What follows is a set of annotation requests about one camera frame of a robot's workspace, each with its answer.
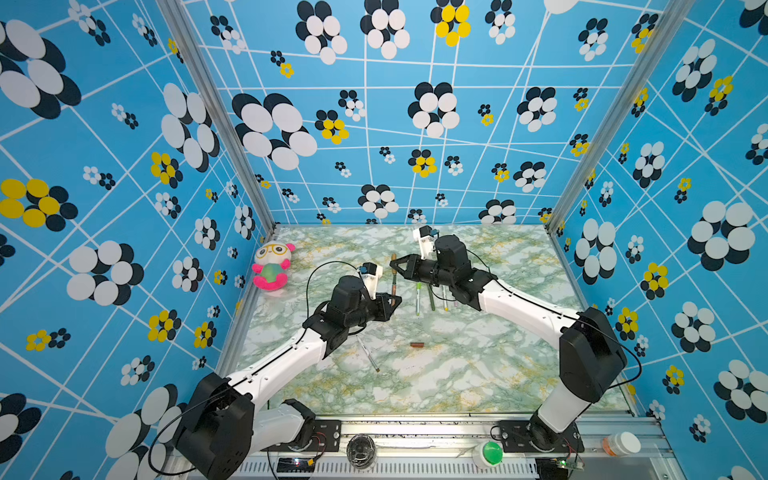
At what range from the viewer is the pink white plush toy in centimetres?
101

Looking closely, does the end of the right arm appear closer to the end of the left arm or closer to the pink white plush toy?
the end of the left arm

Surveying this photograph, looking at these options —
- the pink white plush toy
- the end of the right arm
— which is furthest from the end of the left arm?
the pink white plush toy
